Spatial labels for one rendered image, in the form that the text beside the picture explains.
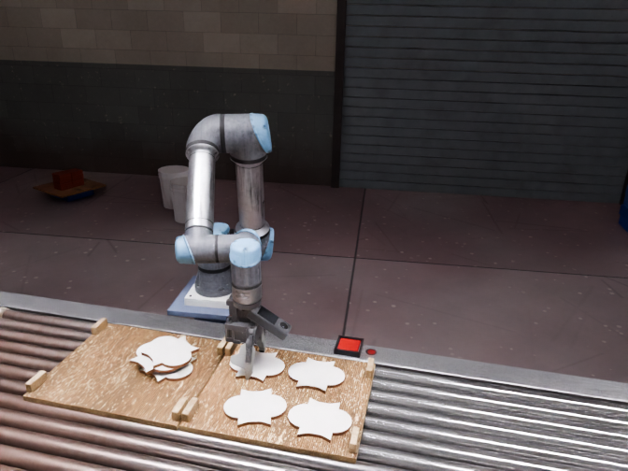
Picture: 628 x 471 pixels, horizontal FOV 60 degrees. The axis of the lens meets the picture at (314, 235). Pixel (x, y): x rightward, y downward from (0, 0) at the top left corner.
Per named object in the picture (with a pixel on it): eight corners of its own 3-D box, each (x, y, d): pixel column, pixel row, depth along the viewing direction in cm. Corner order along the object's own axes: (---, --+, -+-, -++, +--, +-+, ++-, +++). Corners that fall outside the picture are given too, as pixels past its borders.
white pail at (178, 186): (167, 223, 495) (164, 185, 481) (178, 212, 522) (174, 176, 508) (200, 225, 493) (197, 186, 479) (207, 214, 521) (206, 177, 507)
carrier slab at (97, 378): (106, 326, 165) (105, 322, 164) (233, 347, 156) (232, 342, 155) (23, 400, 133) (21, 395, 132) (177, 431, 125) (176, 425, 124)
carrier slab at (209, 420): (233, 347, 156) (233, 342, 156) (375, 368, 148) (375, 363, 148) (179, 431, 125) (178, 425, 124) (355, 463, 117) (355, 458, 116)
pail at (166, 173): (195, 206, 538) (193, 171, 524) (165, 211, 524) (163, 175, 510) (186, 198, 562) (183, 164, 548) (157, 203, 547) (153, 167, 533)
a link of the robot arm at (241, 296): (265, 278, 139) (255, 292, 131) (265, 293, 140) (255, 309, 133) (237, 275, 140) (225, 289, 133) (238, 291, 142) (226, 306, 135)
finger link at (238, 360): (230, 377, 141) (235, 341, 142) (251, 380, 140) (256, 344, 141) (225, 378, 138) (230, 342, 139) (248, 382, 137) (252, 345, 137)
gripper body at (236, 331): (235, 328, 147) (234, 289, 142) (265, 333, 145) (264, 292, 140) (225, 344, 140) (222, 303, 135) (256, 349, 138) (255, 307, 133)
